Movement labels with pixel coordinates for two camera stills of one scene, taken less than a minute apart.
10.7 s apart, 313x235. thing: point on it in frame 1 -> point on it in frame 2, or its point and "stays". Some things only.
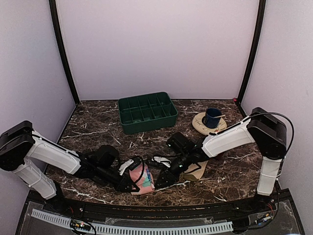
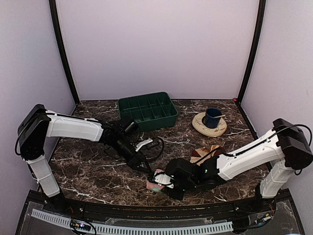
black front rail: [261, 204] stays
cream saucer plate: [197, 122] stays
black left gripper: [122, 185] -> [135, 162]
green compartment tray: [146, 112] stays
